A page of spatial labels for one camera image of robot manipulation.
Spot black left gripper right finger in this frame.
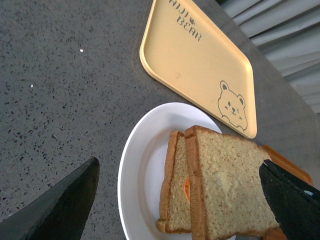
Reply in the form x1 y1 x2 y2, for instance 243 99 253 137
259 159 320 240

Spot fried egg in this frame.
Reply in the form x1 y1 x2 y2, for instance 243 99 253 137
183 177 191 201

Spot brown wooden tray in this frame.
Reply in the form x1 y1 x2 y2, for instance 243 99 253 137
262 145 314 240

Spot bread slice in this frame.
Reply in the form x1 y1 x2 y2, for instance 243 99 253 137
156 131 192 234
184 125 279 240

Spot yellow bear tray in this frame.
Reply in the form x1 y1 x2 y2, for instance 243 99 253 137
139 0 258 139

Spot white round plate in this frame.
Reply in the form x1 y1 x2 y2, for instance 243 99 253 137
117 102 220 240

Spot grey curtain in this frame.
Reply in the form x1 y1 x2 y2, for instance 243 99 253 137
220 0 320 113

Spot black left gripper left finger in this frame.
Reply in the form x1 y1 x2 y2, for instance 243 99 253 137
0 157 100 240

